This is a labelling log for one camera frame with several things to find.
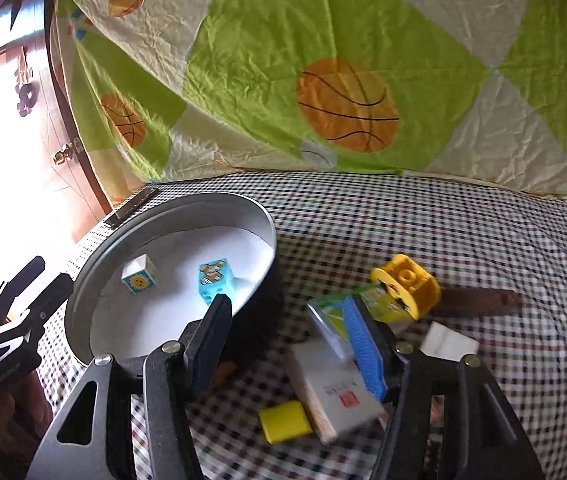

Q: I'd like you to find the light blue printed toy block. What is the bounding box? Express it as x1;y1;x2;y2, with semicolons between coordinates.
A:
198;258;237;307

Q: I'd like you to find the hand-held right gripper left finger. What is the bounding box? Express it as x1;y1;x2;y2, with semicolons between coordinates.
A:
26;294;234;480

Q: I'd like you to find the green dental floss box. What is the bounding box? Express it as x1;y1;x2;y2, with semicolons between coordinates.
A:
307;284;414;363

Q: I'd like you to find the dark door decoration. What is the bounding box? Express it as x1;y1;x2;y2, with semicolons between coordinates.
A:
14;47;39;118

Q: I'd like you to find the white charger adapter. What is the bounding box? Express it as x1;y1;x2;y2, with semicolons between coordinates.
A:
419;321;480;361

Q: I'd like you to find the brown wooden comb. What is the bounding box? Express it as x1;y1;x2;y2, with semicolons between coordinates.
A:
431;287;524;318

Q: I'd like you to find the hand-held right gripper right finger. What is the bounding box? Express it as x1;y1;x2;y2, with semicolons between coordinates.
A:
342;296;544;480

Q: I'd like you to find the small orange object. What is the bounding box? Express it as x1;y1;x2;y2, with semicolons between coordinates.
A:
214;360;238;387

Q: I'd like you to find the white sun print toy cube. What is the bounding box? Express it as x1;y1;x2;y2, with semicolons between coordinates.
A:
121;255;158;296

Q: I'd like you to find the checked bed sheet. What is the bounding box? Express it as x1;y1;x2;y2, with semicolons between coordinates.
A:
36;170;567;480

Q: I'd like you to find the brown wooden door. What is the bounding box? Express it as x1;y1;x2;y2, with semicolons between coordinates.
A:
0;0;114;321

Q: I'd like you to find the round grey tin container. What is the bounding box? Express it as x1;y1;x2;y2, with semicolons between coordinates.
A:
64;192;284;376

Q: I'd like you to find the person's left hand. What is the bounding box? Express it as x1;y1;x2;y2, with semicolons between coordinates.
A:
0;372;55;443

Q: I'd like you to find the silver metal bar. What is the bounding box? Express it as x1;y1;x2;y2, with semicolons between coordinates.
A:
104;187;157;226

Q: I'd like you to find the yellow toy building block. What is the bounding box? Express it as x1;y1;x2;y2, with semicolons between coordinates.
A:
369;254;441;322

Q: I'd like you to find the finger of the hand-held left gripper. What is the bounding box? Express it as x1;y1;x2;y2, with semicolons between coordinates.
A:
1;256;47;298
16;274;75;333

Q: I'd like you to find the brass door knob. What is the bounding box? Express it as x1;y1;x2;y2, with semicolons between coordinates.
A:
52;142;82;166

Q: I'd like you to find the white red label box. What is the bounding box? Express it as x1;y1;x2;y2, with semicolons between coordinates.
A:
283;340;389;445

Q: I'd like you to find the green basketball print quilt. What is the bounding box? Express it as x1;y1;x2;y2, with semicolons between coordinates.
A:
51;0;567;211

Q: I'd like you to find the yellow rectangular eraser block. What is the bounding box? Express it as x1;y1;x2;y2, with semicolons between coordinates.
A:
258;400;315;445

